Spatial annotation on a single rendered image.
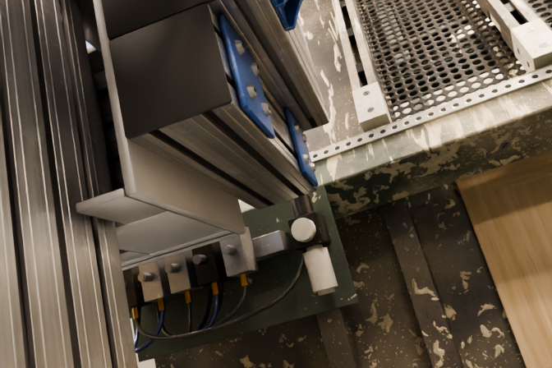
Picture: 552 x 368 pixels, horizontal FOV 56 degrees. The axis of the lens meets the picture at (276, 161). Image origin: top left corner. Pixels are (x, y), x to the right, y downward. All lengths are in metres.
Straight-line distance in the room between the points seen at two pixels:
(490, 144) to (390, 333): 0.50
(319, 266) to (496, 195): 0.48
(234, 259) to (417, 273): 0.43
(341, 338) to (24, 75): 0.97
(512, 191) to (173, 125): 0.97
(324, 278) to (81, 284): 0.63
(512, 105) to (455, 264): 0.40
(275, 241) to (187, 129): 0.63
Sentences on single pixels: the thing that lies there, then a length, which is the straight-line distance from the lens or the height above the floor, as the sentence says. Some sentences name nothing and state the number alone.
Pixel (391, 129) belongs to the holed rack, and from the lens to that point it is 1.10.
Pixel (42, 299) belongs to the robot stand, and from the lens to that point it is 0.38.
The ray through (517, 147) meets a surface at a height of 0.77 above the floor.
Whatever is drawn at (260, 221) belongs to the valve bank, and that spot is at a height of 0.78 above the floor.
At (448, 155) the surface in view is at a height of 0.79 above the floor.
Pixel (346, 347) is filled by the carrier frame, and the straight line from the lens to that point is 1.25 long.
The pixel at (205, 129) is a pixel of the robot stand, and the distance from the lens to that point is 0.42.
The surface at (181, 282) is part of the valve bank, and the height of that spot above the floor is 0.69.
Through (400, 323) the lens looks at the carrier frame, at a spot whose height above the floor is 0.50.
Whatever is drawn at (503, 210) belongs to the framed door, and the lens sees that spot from 1.26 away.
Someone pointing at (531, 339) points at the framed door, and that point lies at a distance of 1.26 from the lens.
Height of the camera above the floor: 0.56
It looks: 18 degrees up
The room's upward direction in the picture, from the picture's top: 15 degrees counter-clockwise
